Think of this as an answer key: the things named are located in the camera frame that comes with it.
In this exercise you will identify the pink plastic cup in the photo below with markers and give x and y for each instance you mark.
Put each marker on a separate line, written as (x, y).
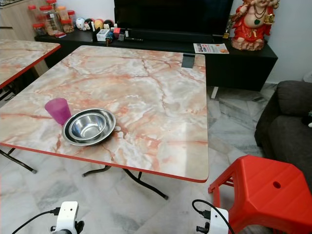
(57, 111)

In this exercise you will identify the small stainless steel bowl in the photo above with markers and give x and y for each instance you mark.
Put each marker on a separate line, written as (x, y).
(88, 125)

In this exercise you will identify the light wooden cabinet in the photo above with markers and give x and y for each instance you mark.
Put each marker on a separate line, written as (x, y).
(14, 19)

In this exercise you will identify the large red lid jar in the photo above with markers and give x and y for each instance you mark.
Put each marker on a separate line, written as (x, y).
(50, 22)

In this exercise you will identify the large stainless steel bowl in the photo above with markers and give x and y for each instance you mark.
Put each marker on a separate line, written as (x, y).
(110, 127)

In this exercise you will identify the white blue cat figurine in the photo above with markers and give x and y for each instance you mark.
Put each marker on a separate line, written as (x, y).
(80, 24)

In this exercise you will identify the white blue small box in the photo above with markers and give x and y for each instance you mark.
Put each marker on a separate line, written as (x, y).
(105, 35)

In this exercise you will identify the yellow round figurine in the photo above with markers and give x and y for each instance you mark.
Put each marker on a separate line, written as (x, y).
(98, 24)

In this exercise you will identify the black television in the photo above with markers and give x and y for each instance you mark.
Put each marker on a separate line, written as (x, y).
(173, 15)

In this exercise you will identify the white orange paper flyer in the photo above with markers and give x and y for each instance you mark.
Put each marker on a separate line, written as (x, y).
(211, 48)

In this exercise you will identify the black television console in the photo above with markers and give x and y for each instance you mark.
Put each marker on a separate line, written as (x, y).
(243, 68)

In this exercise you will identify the red laughing Buddha statue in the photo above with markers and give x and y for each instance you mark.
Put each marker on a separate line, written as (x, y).
(253, 28)

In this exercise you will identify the red plastic stool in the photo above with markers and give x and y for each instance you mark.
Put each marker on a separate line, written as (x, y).
(268, 195)

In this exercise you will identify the dark grey sofa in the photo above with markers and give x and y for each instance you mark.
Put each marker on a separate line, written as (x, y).
(287, 131)

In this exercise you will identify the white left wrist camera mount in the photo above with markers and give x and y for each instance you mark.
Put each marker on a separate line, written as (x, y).
(67, 215)

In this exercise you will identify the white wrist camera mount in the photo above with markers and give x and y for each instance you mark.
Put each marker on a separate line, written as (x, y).
(219, 220)
(67, 215)

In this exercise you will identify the grey table clamp bracket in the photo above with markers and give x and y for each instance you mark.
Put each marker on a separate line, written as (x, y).
(188, 60)

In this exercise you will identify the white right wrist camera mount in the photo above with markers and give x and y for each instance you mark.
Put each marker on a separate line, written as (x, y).
(219, 220)

